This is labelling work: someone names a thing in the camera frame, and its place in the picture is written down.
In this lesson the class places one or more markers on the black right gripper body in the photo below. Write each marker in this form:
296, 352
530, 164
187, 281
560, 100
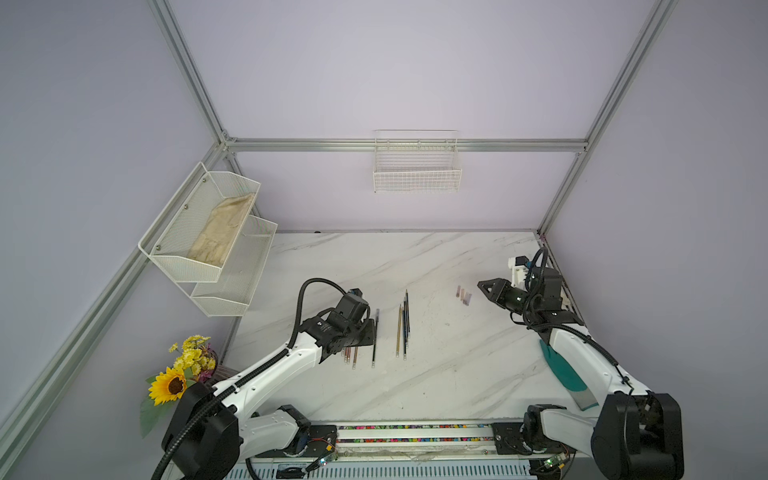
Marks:
531, 305

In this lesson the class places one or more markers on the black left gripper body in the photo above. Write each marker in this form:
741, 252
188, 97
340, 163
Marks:
361, 334

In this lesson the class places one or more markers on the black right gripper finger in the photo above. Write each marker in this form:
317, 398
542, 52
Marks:
494, 287
508, 301

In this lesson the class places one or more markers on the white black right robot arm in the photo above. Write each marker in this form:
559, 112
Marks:
606, 396

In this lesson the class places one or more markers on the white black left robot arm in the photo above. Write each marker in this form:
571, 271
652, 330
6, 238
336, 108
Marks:
252, 396

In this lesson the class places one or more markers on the green rubber work glove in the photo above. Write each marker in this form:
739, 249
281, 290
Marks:
568, 378

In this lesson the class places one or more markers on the artificial sunflower bouquet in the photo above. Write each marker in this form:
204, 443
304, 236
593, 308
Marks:
195, 362

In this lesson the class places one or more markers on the cream glove in shelf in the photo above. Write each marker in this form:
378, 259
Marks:
213, 244

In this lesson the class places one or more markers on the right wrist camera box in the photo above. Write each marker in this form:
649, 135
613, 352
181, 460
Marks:
519, 269

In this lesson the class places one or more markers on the white mesh wall shelf lower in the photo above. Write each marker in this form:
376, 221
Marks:
232, 294

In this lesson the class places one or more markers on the white mesh wall shelf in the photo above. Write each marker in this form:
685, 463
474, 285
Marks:
191, 240
232, 294

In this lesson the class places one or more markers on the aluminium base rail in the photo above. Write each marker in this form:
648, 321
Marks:
450, 449

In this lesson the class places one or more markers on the white wire wall basket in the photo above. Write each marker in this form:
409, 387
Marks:
416, 161

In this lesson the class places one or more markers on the white mesh wall shelf upper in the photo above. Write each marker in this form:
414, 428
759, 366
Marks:
191, 240

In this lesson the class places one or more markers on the aluminium frame profile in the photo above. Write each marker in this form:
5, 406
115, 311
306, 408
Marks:
36, 406

